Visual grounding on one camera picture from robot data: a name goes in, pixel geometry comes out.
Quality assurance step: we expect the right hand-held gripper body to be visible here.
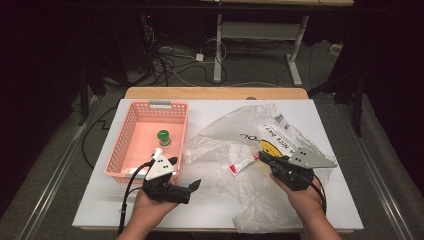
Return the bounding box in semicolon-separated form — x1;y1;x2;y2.
271;147;338;192

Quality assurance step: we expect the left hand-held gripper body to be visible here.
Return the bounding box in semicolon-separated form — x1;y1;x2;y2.
142;153;193;204

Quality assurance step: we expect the red and white tube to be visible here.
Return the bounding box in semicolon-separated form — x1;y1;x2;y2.
228;152;260;177

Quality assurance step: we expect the small green-capped bottle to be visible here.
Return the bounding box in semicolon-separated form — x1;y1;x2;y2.
156;129;172;148

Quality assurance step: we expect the pink plastic basket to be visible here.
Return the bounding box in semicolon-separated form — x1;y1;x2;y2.
103;99;190;185

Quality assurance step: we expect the white plastic bag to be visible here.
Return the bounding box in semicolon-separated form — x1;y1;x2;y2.
182;103;338;234

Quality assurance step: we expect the person's right hand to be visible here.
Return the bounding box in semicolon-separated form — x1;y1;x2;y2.
270;174;326;221

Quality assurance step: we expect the person's left hand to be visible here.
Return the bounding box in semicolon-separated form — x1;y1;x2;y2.
131;189;181;229

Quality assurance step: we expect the white board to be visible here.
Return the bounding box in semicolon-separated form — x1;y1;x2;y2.
72;98;364;232

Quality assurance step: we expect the wooden table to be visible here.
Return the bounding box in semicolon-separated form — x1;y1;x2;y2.
79;86;355;235

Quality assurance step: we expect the white floor box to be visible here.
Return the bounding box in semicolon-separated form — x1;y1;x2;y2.
329;42;344;56

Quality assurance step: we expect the right hand-held gripper black cable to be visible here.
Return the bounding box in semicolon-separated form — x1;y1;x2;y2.
309;173;328;215

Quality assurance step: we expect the hand-held gripper black cable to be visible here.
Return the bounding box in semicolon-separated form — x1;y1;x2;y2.
117;159;156;236
309;173;328;215

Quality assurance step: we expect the left hand-held gripper black cable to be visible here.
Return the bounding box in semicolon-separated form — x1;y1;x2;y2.
117;159;156;236

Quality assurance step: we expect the metal floor rail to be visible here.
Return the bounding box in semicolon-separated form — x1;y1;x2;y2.
14;95;98;240
336;96;418;240

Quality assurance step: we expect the black floor cable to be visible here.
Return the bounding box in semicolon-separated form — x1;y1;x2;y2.
81;104;118;170

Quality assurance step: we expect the tangle of floor cables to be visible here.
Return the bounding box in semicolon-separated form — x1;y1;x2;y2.
139;23;228;88

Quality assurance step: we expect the white metal desk frame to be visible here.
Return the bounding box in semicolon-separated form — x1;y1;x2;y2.
213;13;310;87

